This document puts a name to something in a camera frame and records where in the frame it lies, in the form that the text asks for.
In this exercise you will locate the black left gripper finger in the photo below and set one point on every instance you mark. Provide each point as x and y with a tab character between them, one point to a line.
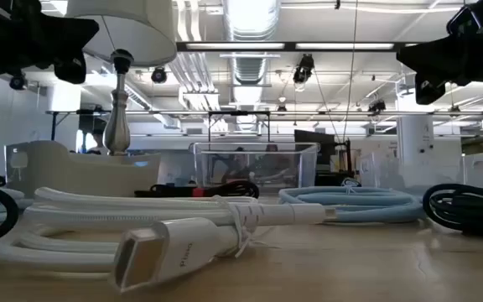
71	33

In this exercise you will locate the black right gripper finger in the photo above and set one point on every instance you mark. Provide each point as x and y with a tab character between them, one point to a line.
434	58

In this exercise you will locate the white shade silver table lamp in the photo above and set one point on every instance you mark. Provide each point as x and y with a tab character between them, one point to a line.
132	29

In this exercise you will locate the black ceiling spotlight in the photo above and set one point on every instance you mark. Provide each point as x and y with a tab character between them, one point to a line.
377	106
303	69
159	75

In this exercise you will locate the person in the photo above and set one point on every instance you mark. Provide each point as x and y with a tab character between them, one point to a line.
97	142
238	165
275	161

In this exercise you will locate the long ceiling light bar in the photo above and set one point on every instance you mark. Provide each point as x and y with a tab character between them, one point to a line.
287	46

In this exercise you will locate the black background monitor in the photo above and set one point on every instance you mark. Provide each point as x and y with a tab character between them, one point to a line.
313	147

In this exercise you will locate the clear plastic bin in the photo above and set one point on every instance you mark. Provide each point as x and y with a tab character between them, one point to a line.
254	168

